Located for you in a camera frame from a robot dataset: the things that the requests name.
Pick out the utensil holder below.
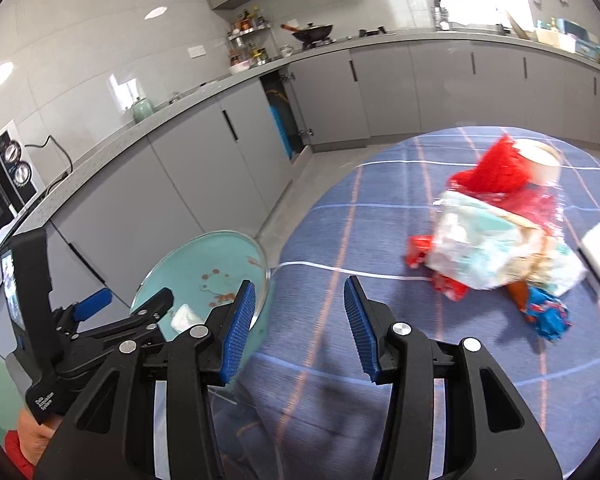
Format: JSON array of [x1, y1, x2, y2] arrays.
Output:
[[430, 0, 453, 31]]

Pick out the person's left forearm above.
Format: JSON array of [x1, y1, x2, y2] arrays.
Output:
[[4, 429, 36, 480]]

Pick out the white basin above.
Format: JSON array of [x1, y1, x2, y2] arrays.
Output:
[[535, 27, 578, 53]]

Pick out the blue and red wrapper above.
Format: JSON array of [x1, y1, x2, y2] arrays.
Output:
[[510, 280, 572, 343]]

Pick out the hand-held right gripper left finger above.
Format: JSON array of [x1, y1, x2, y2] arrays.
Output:
[[32, 279, 258, 480]]

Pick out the striped paper cup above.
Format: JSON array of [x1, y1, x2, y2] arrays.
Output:
[[515, 140, 565, 187]]

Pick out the grey speckled countertop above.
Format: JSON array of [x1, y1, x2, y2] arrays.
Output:
[[0, 27, 600, 281]]

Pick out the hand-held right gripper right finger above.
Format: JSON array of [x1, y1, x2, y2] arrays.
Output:
[[343, 275, 563, 480]]

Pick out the metal spice rack with bottles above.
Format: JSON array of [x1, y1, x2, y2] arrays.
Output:
[[225, 7, 273, 73]]

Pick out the teal cartoon print bin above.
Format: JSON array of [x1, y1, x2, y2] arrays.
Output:
[[130, 230, 272, 356]]

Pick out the green kettle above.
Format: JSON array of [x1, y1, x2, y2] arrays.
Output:
[[131, 96, 156, 123]]

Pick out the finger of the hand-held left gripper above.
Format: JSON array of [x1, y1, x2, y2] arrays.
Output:
[[77, 287, 176, 356], [55, 287, 113, 333]]

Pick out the red transparent plastic film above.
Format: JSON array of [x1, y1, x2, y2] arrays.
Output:
[[505, 185, 563, 226]]

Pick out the leaning cutting board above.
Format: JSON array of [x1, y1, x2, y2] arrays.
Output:
[[502, 10, 531, 41]]

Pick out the blue storage box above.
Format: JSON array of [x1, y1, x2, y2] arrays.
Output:
[[555, 19, 598, 56]]

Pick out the clear plastic bag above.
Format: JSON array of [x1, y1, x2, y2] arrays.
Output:
[[424, 189, 592, 297]]

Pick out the person's left hand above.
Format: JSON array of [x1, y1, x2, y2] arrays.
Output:
[[16, 405, 63, 476]]

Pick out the blue plaid tablecloth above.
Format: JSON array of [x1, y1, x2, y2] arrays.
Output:
[[207, 125, 600, 480]]

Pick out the black wok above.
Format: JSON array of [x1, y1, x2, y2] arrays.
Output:
[[280, 22, 335, 45]]

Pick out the red foam fruit net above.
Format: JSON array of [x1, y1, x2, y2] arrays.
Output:
[[452, 134, 527, 196]]

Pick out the black power cable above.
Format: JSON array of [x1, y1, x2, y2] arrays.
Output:
[[25, 135, 73, 191]]

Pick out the grey base cabinets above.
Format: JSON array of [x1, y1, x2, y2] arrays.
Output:
[[0, 35, 600, 361]]

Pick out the gas stove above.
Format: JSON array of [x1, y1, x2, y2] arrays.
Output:
[[300, 27, 398, 51]]

